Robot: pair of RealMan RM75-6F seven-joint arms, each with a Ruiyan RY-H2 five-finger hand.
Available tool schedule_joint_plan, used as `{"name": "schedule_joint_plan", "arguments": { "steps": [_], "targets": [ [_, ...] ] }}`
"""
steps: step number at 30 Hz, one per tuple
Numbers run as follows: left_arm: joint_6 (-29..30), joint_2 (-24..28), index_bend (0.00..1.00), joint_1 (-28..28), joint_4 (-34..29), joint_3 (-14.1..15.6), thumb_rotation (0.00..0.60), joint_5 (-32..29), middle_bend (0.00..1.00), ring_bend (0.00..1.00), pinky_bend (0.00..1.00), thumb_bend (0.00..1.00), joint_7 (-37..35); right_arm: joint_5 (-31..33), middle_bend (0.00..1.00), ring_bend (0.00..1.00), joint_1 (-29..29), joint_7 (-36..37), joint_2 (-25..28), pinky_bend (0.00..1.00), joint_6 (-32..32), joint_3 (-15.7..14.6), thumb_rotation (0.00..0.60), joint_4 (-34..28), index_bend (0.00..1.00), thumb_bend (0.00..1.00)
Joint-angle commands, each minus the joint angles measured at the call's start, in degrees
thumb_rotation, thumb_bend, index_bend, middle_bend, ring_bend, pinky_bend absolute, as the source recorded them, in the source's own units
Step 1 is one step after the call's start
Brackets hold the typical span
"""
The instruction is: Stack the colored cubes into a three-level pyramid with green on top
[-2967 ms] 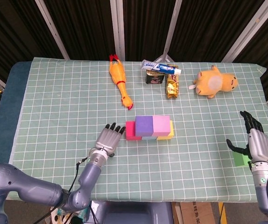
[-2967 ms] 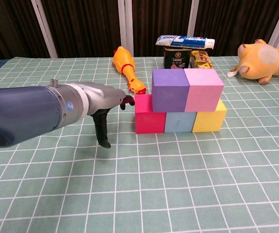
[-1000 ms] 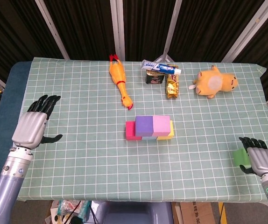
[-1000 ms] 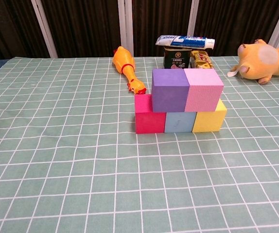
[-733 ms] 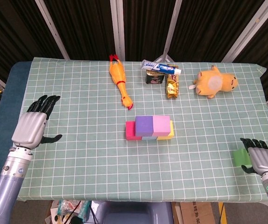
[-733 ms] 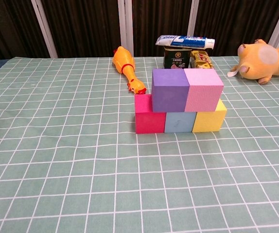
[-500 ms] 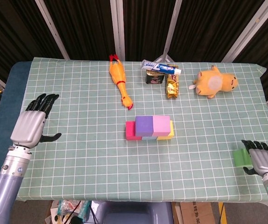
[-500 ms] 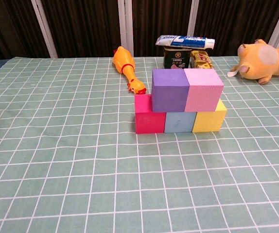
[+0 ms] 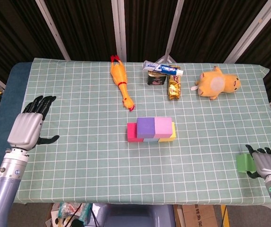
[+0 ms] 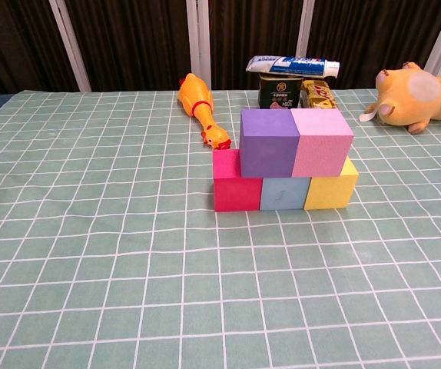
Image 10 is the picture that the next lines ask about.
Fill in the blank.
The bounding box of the dark brown curtain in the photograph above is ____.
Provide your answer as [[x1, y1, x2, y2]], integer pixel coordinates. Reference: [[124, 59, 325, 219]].
[[0, 0, 441, 99]]

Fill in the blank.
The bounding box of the red foam cube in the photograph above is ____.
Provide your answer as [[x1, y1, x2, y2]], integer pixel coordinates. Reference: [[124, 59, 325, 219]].
[[212, 148, 264, 213]]

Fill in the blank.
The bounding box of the dark luncheon meat tin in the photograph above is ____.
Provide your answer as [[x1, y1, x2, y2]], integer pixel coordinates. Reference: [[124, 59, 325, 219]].
[[257, 72, 305, 111]]

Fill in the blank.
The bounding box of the yellow rubber chicken toy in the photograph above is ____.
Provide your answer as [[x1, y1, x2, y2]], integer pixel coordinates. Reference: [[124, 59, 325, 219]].
[[177, 73, 232, 151]]

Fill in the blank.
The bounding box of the pink foam cube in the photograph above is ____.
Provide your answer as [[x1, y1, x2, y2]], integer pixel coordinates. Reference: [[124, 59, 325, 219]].
[[290, 108, 355, 178]]

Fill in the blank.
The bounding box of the purple foam cube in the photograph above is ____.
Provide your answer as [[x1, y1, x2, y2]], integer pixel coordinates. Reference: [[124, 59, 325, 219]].
[[239, 108, 301, 178]]

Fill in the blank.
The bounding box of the green checked tablecloth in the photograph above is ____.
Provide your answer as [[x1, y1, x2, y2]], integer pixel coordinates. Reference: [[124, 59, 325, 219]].
[[0, 88, 441, 369]]

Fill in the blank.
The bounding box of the light blue foam cube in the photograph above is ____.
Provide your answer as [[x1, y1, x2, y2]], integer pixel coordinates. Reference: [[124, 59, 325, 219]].
[[259, 176, 312, 211]]

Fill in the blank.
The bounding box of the white blue toothpaste tube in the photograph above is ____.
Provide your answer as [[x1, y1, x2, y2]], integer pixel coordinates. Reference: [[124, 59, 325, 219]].
[[246, 55, 341, 79]]

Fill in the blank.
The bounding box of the yellow foam cube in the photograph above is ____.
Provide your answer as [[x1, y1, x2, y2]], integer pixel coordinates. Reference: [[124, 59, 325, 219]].
[[303, 157, 360, 211]]

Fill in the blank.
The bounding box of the gold snack package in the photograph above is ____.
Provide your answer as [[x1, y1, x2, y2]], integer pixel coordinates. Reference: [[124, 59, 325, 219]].
[[300, 79, 340, 111]]

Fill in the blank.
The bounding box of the yellow plush animal toy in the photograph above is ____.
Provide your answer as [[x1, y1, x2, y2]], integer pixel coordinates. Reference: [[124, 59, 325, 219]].
[[359, 61, 441, 135]]

